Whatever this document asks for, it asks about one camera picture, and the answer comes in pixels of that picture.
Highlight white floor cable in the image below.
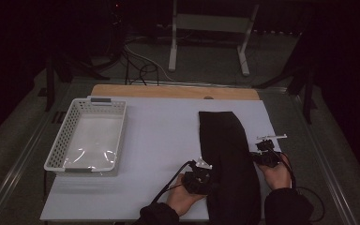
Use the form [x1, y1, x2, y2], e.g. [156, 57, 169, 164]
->
[125, 46, 176, 83]

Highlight person's right hand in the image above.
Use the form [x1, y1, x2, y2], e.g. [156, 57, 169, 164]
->
[257, 153, 293, 191]

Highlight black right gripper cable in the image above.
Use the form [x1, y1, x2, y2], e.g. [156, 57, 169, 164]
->
[270, 146, 325, 223]

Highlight person's left hand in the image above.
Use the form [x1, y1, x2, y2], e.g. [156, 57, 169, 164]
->
[166, 173, 207, 218]

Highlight black tripod stand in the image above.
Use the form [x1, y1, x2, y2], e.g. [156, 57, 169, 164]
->
[252, 60, 319, 125]
[37, 51, 111, 113]

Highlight black floor cables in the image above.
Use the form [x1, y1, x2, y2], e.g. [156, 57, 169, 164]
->
[121, 46, 160, 86]

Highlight white table mat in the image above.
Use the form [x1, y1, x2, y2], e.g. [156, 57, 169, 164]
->
[39, 95, 306, 221]

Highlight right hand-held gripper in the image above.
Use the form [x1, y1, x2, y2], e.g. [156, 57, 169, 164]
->
[251, 134, 288, 168]

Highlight white perforated plastic basket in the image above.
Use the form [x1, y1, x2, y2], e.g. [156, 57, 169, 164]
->
[43, 97, 128, 173]

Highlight black pants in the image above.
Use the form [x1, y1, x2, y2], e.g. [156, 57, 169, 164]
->
[198, 111, 262, 225]

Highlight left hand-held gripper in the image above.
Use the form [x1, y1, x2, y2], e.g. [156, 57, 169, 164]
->
[182, 157, 219, 195]

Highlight dark equipment stand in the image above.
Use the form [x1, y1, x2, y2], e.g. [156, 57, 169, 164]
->
[74, 0, 128, 64]

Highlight grey metal stand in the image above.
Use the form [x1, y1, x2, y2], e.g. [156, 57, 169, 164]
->
[168, 0, 260, 77]

